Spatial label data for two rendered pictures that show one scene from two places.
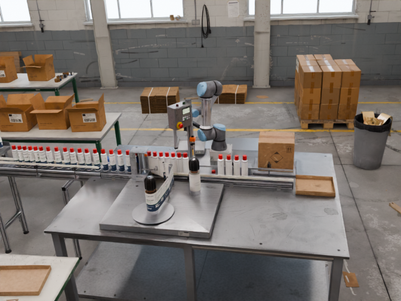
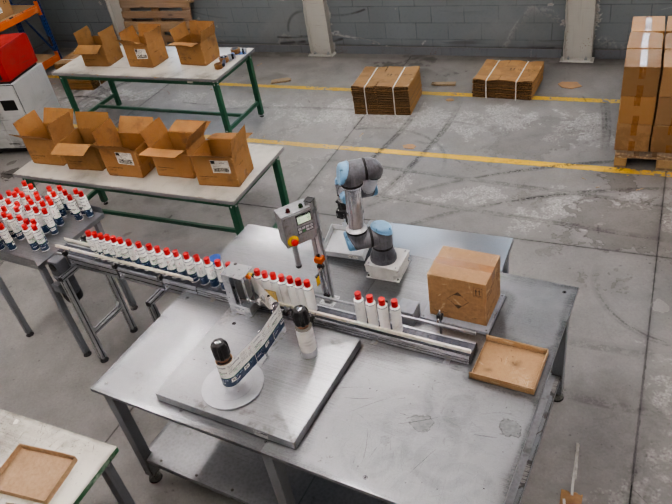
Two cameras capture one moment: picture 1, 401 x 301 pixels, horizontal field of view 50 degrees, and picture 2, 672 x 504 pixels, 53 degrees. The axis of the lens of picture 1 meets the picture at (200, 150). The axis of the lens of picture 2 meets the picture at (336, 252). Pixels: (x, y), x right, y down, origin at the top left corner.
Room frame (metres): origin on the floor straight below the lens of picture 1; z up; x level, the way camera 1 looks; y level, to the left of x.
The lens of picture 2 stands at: (0.79, -1.03, 3.27)
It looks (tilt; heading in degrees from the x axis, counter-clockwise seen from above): 37 degrees down; 22
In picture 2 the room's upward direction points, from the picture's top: 11 degrees counter-clockwise
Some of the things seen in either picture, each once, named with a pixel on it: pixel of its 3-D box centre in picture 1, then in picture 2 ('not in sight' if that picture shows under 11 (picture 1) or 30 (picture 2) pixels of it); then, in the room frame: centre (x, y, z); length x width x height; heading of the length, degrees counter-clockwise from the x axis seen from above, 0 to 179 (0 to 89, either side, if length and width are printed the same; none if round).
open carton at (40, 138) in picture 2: not in sight; (48, 138); (4.99, 2.99, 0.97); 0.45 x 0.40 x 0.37; 174
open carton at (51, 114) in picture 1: (55, 110); (179, 147); (4.83, 1.67, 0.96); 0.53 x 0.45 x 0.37; 173
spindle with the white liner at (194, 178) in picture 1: (194, 175); (304, 331); (2.95, 0.05, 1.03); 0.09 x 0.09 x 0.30
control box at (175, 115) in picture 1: (179, 116); (296, 223); (3.34, 0.16, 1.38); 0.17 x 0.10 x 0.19; 133
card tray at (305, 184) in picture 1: (314, 185); (508, 363); (3.02, -0.90, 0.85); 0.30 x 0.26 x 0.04; 78
